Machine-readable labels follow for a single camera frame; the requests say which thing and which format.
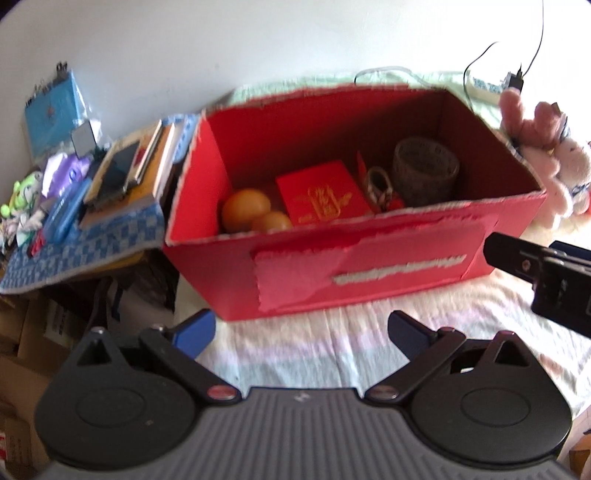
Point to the reddish brown plush toy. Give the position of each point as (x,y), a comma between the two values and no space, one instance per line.
(512,113)

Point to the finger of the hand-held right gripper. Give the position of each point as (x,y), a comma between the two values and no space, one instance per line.
(512,258)
(572,251)

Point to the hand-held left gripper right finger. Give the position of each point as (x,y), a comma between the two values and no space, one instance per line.
(408,330)

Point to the small red carton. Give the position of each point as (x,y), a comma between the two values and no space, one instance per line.
(323,194)

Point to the white plush rabbit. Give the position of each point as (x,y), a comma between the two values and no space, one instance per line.
(577,161)

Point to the black charger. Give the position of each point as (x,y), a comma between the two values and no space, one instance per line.
(515,82)

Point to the small green plush toy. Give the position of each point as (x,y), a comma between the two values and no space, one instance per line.
(23,191)

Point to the stack of books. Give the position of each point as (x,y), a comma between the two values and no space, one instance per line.
(115,207)

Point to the purple packet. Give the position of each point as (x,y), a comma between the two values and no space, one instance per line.
(67,170)

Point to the large red cardboard box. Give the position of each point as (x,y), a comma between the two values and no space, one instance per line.
(415,263)

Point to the blue packet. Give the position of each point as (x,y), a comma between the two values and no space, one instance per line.
(53,110)

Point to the blue case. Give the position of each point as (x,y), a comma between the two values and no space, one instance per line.
(64,217)

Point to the small orange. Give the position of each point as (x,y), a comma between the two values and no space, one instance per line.
(272,222)

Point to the blue checkered cloth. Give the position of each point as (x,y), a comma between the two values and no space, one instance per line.
(92,251)

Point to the pastel striped blanket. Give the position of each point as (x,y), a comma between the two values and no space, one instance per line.
(323,346)

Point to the dark bag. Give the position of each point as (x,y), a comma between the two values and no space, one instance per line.
(138,286)

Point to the large orange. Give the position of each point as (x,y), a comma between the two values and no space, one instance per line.
(244,210)

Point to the white paperback book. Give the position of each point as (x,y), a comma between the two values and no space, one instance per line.
(166,161)

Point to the white power strip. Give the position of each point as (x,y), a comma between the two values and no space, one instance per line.
(485,86)

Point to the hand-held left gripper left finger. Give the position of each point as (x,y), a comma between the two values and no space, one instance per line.
(196,332)

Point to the small grey mirror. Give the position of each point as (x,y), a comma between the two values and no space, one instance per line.
(83,138)

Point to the patterned tin can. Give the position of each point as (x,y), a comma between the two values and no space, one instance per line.
(425,180)

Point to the black smartphone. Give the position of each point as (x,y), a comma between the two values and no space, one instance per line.
(117,168)

